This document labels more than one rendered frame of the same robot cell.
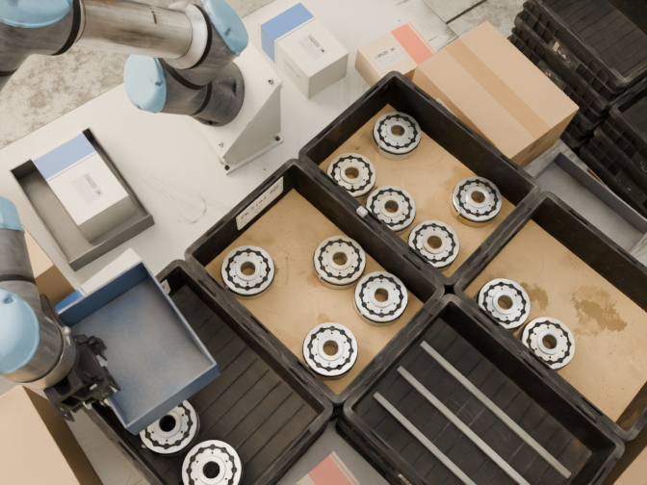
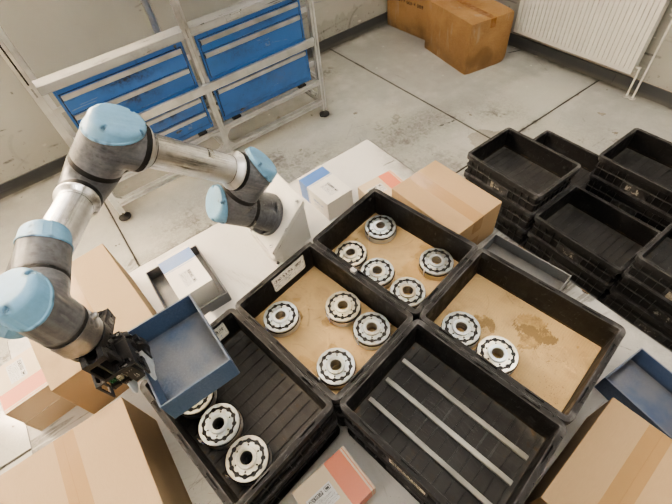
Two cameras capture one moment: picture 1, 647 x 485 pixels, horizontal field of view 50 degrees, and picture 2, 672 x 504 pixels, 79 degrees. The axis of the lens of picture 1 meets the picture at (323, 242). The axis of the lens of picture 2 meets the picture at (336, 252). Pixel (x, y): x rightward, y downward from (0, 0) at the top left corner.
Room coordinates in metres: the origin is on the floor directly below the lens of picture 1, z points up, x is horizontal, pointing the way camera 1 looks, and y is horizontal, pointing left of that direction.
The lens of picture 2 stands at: (-0.08, -0.19, 1.88)
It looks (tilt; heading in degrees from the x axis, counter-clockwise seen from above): 52 degrees down; 14
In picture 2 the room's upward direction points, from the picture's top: 9 degrees counter-clockwise
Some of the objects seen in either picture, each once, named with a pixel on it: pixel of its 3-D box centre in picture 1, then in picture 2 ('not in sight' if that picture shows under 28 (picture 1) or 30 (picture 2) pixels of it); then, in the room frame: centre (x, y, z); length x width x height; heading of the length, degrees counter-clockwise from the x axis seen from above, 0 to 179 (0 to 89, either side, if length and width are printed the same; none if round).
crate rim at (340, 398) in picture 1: (314, 273); (321, 312); (0.45, 0.01, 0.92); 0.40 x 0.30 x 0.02; 54
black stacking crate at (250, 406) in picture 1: (195, 395); (239, 403); (0.21, 0.19, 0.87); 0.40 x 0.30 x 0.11; 54
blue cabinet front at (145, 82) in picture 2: not in sight; (144, 111); (1.88, 1.33, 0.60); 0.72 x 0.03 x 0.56; 134
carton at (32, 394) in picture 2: not in sight; (28, 383); (0.22, 0.84, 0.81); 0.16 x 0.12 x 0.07; 49
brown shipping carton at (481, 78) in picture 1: (487, 107); (442, 210); (0.97, -0.34, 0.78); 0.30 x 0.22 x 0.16; 46
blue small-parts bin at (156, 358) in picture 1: (139, 345); (182, 352); (0.23, 0.25, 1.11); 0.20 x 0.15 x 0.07; 45
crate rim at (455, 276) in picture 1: (418, 173); (392, 245); (0.69, -0.17, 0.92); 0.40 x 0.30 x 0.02; 54
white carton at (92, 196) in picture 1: (84, 185); (188, 278); (0.65, 0.53, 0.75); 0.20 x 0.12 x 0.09; 45
